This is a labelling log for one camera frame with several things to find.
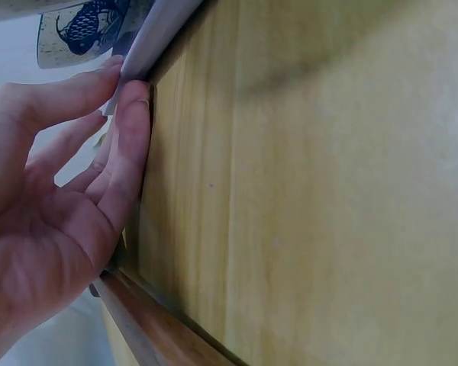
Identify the person's left hand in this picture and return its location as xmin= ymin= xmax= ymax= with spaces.
xmin=0 ymin=55 xmax=152 ymax=366

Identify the brown wooden stick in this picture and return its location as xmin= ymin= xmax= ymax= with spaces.
xmin=89 ymin=266 xmax=250 ymax=366

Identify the ceramic cup with blue fish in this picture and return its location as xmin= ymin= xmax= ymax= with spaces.
xmin=36 ymin=0 xmax=135 ymax=70

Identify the cream speckled ceramic dish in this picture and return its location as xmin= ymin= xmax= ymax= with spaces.
xmin=0 ymin=0 xmax=85 ymax=24

